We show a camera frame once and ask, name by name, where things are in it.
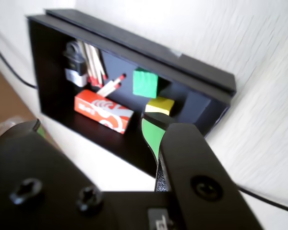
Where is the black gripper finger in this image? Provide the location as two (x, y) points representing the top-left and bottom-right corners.
(0, 119), (116, 230)
(141, 112), (264, 230)

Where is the yellow wooden cube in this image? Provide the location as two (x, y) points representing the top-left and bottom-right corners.
(145, 96), (175, 116)

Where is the green wooden cube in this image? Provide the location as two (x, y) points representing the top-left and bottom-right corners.
(132, 67), (158, 99)

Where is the black cardboard box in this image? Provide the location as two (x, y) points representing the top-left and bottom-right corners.
(26, 14), (231, 179)

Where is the clear plastic bag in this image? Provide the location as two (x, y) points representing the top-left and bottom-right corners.
(0, 116), (24, 142)

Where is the large brown cardboard carton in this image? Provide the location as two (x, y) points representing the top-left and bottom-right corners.
(0, 59), (36, 127)

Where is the red white matchbox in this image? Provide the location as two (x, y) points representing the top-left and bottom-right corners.
(74, 90), (134, 135)

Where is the small black silver padlock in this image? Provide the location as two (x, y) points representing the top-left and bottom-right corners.
(63, 41), (89, 87)

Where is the smooth black power cable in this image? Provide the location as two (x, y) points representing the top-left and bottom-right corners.
(0, 35), (288, 215)

